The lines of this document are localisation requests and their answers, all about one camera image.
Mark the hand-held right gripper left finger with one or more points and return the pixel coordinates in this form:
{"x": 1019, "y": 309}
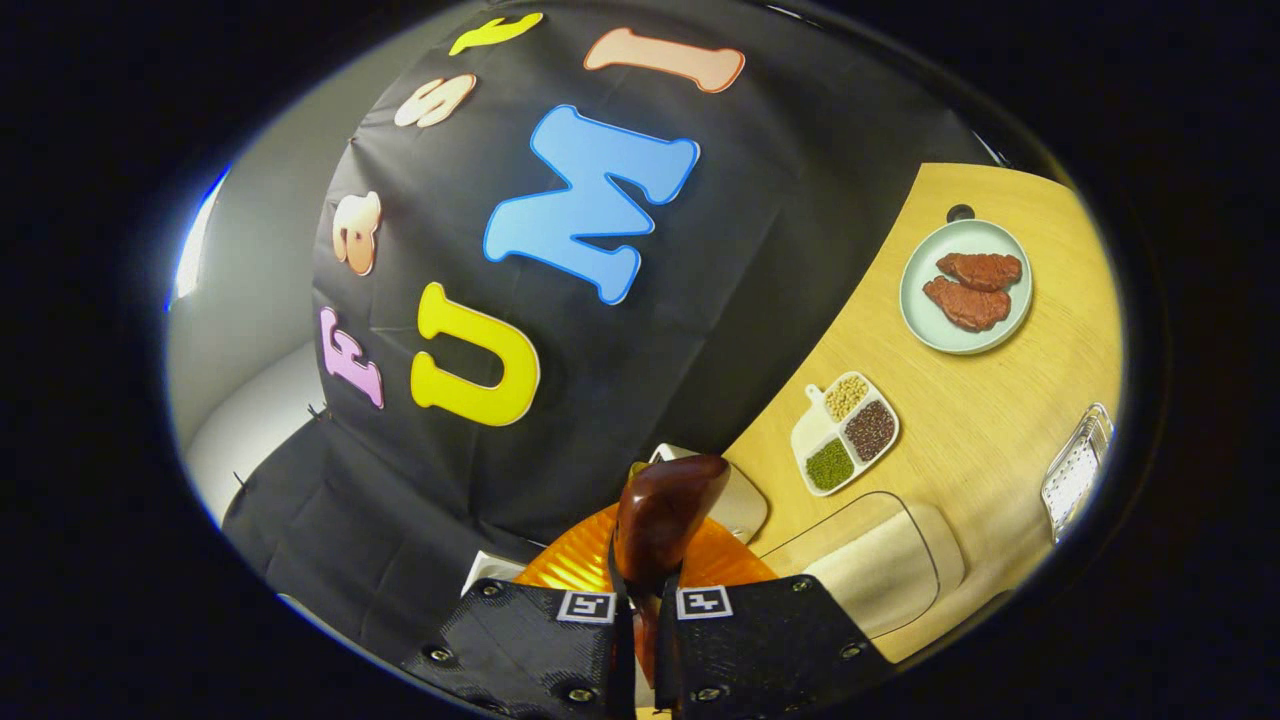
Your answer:
{"x": 520, "y": 645}

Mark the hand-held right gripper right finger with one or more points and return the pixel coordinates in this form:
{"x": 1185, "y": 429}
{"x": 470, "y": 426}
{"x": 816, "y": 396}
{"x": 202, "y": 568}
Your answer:
{"x": 760, "y": 640}

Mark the brown wooden spoon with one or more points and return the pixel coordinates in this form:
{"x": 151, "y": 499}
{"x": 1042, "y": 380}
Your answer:
{"x": 665, "y": 510}

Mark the clear glass chopstick holder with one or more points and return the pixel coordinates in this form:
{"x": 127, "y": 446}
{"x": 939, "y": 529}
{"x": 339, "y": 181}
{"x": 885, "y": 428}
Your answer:
{"x": 1075, "y": 475}

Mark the white toaster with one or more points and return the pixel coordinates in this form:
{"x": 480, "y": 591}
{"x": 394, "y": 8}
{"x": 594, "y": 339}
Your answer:
{"x": 745, "y": 510}

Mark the white divided dish of beans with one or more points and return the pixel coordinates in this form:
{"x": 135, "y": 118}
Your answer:
{"x": 845, "y": 440}

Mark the black backdrop cloth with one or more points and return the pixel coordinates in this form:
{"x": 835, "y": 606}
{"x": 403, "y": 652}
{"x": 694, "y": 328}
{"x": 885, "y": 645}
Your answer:
{"x": 700, "y": 300}

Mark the pale green plate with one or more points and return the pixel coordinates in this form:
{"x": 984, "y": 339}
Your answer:
{"x": 920, "y": 315}

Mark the black table grommet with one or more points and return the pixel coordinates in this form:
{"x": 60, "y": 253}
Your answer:
{"x": 960, "y": 213}

